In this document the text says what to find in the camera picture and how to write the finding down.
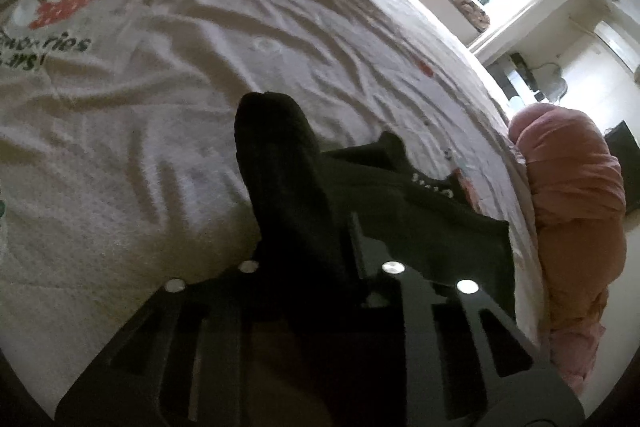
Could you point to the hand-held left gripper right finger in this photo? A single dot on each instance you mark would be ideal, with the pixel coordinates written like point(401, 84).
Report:
point(360, 267)

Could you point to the black sock with white print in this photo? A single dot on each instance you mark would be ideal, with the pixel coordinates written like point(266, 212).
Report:
point(440, 227)

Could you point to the strawberry printed bed sheet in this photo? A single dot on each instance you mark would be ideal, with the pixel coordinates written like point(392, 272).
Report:
point(200, 82)

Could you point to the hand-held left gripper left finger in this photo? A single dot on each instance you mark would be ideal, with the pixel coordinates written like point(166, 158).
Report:
point(210, 307)

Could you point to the dark furniture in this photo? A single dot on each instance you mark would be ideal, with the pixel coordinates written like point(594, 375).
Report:
point(520, 74)

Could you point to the floral cloth on windowsill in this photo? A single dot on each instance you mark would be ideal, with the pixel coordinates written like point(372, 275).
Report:
point(472, 9)

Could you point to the pink blanket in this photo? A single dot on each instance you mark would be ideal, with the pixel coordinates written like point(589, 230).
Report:
point(570, 187)

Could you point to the black television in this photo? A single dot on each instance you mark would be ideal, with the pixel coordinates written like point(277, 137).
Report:
point(627, 167)

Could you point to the plain black sock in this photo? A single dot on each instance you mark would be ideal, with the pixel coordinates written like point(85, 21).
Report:
point(280, 157)

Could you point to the white air conditioner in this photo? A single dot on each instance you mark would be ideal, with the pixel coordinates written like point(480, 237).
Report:
point(617, 44)

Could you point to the electric fan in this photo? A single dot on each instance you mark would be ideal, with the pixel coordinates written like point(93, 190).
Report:
point(555, 84)

